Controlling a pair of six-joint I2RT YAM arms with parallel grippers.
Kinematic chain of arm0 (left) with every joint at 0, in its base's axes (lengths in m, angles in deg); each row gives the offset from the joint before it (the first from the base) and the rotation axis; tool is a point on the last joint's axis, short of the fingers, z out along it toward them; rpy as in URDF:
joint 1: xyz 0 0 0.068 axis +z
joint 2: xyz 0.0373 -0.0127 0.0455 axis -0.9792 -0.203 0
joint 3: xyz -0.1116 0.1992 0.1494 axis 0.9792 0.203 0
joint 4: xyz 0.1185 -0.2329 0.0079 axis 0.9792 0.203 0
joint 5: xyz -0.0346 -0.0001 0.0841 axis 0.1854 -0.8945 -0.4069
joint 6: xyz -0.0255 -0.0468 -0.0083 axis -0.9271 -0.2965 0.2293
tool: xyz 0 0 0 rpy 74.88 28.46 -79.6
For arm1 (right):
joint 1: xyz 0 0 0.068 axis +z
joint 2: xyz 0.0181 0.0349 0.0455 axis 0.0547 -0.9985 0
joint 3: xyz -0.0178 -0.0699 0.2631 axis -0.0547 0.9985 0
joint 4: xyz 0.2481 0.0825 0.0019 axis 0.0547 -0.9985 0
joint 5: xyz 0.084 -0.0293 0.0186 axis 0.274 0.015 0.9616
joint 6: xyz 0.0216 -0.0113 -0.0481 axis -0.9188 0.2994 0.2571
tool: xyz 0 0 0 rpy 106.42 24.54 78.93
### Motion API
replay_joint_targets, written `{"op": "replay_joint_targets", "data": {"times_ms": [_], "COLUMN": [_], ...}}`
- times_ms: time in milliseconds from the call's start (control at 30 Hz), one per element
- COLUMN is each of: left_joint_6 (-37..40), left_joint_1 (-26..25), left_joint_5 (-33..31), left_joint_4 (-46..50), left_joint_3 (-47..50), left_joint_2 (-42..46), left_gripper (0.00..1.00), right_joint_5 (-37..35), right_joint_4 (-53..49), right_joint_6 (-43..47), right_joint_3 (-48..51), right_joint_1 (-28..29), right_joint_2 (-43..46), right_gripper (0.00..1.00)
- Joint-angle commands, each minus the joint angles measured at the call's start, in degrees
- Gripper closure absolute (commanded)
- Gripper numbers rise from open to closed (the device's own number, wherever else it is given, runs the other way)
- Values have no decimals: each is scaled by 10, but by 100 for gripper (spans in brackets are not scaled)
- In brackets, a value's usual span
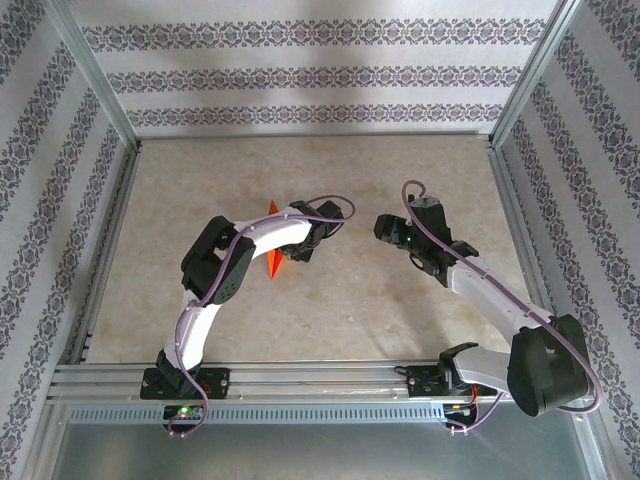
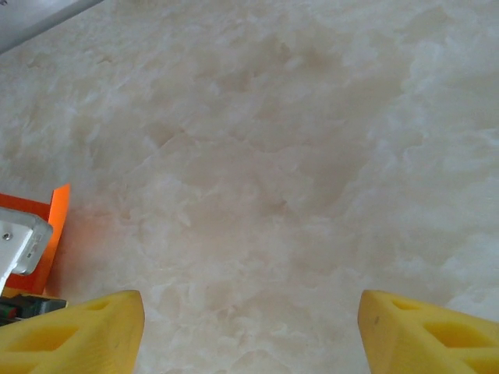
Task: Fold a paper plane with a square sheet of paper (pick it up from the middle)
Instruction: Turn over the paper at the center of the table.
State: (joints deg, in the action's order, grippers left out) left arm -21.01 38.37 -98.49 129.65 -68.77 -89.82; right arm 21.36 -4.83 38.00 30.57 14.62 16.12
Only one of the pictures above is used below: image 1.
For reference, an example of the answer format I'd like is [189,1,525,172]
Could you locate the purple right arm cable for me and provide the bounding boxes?
[401,179,604,435]

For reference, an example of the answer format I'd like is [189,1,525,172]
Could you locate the aluminium frame post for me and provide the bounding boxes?
[489,0,584,146]
[42,0,139,146]

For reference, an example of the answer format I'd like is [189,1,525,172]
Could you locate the thin aluminium table rail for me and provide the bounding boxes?
[134,130,494,142]

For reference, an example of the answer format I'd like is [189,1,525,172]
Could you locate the grey metal sheet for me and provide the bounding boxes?
[49,399,601,480]

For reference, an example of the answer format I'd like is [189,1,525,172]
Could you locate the orange paper sheet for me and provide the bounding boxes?
[267,199,289,281]

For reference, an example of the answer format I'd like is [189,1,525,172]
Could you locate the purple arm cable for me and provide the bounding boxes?
[167,194,357,439]
[401,179,604,435]

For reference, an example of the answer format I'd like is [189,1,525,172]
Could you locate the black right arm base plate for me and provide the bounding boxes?
[407,364,497,399]

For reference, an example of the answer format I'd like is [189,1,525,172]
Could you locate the aluminium side rail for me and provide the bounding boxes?
[67,142,144,366]
[487,142,571,361]

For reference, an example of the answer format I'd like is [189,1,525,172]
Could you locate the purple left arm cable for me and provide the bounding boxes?
[167,194,357,439]

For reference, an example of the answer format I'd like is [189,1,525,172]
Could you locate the wide aluminium base rail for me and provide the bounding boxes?
[47,358,594,401]

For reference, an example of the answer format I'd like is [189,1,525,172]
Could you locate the small electronics board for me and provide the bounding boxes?
[162,404,206,426]
[442,402,479,426]

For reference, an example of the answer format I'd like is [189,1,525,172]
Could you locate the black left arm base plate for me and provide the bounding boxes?
[139,367,232,400]

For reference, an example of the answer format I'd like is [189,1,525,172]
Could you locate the slotted grey cable duct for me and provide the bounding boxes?
[67,403,446,424]

